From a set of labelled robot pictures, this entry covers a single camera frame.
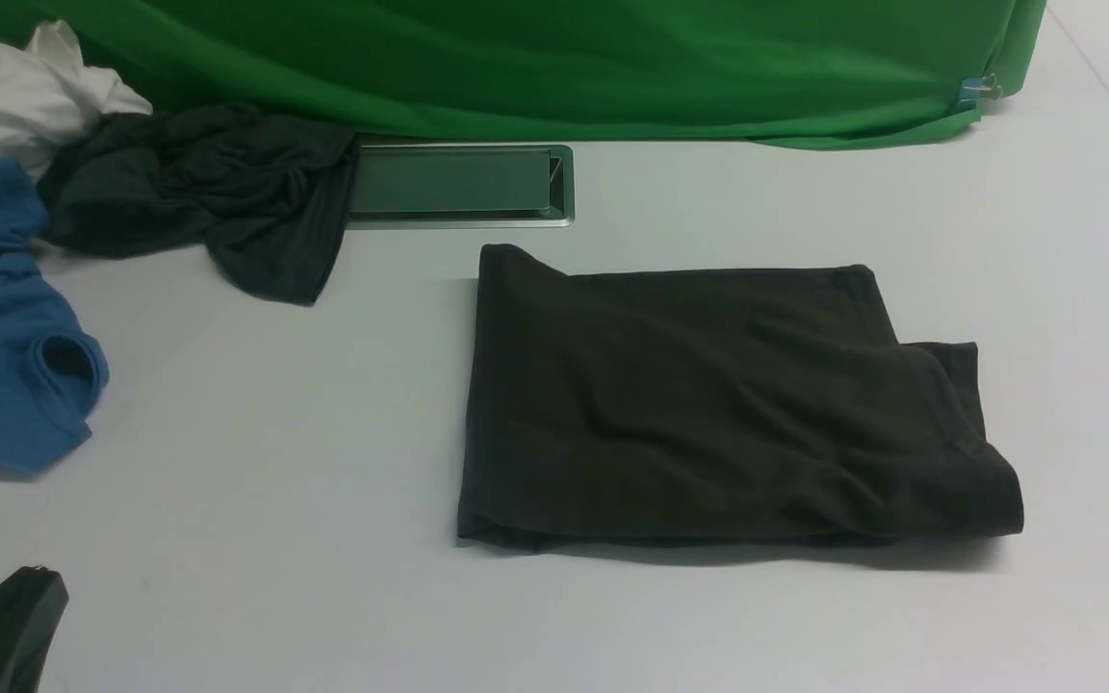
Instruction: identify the dark gray long-sleeved shirt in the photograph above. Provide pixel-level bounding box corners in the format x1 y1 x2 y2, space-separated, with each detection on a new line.
456 244 1025 549

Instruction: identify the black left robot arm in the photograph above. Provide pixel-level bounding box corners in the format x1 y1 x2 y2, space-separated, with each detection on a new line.
0 567 69 692

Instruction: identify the dark teal crumpled shirt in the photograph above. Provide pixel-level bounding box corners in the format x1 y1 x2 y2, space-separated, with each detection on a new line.
37 104 360 306

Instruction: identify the blue shirt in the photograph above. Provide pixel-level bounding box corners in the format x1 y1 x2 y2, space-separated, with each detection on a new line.
0 159 110 476

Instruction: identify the green backdrop cloth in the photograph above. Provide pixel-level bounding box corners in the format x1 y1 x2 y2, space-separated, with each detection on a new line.
0 1 1046 152

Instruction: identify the blue binder clip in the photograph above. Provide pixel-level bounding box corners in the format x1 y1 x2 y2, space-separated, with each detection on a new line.
956 73 1004 113

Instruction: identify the white cloth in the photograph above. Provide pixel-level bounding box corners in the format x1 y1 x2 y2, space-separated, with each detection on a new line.
0 19 153 180

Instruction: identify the table cable grommet plate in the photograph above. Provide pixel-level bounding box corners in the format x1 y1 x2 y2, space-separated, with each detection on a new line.
348 143 576 230

